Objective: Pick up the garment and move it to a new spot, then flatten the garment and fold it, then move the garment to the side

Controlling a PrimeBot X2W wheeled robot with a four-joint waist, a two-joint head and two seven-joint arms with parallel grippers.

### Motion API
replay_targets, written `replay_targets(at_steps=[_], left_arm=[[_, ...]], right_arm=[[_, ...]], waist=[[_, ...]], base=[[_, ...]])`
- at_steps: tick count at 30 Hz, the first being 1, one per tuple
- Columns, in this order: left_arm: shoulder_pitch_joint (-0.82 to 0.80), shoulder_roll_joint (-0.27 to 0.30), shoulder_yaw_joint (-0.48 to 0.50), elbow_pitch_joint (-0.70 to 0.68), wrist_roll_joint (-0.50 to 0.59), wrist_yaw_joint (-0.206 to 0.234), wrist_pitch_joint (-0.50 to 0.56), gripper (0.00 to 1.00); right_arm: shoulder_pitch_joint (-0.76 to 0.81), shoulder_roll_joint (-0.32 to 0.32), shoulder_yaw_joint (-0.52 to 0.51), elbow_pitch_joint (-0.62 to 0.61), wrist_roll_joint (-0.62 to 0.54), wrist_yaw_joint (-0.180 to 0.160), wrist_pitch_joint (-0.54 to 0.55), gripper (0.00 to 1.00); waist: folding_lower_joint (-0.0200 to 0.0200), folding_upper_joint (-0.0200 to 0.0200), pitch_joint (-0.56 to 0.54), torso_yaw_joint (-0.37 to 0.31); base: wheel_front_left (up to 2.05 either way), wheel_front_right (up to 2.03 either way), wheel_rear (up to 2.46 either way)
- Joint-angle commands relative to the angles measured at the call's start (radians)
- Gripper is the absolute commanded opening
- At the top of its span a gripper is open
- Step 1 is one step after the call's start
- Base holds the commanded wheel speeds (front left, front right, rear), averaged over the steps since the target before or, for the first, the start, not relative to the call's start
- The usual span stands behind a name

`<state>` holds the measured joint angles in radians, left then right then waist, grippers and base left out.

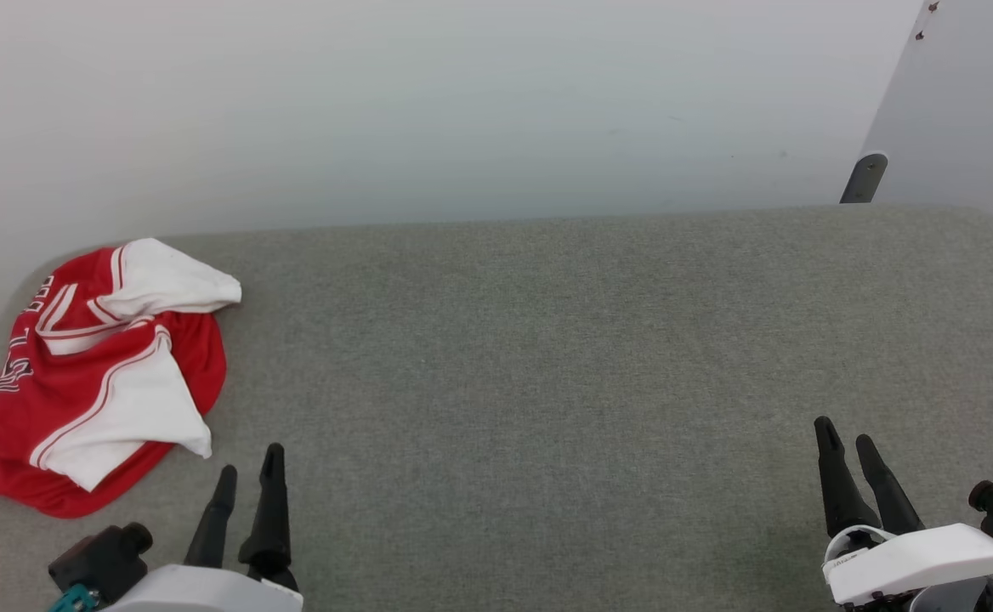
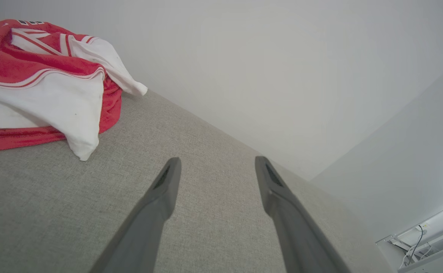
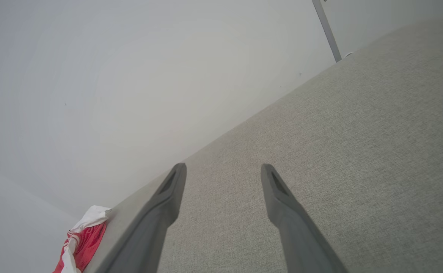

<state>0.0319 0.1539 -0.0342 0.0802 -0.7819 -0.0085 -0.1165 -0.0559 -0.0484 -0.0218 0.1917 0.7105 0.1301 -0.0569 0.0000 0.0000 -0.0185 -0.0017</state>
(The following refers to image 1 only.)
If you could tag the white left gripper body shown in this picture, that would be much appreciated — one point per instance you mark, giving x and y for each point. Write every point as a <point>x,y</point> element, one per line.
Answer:
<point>207,593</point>

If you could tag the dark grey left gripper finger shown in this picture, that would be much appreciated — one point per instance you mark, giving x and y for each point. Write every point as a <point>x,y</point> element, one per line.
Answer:
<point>214,527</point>
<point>272,518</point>

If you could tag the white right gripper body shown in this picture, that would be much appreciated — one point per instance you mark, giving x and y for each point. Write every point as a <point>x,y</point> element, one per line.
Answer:
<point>922,557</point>

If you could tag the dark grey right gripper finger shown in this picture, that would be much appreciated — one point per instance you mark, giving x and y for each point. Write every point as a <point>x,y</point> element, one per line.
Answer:
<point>888,493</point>
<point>839,484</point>

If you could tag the red and white Bulls jersey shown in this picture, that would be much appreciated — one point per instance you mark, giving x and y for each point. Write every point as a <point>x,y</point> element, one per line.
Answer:
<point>80,391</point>

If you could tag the white board panel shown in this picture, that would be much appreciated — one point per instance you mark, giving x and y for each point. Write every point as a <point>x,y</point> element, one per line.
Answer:
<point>964,102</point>

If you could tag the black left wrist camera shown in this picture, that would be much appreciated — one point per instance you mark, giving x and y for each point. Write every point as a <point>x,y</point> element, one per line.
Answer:
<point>105,557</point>

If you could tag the dark grey metal bracket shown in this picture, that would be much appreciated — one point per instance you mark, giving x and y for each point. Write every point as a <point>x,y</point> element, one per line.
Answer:
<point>864,178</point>

